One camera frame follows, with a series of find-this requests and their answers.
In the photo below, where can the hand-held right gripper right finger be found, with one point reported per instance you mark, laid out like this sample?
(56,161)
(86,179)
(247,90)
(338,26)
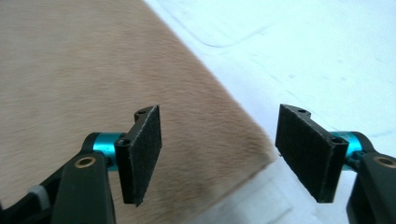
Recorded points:
(308,155)

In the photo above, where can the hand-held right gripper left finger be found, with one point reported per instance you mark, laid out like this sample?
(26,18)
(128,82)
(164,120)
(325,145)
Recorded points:
(141,155)

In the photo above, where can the tan towel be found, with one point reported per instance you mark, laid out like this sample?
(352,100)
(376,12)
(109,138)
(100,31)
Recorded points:
(77,77)

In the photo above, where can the white grid mat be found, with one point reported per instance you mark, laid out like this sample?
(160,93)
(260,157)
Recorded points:
(311,46)

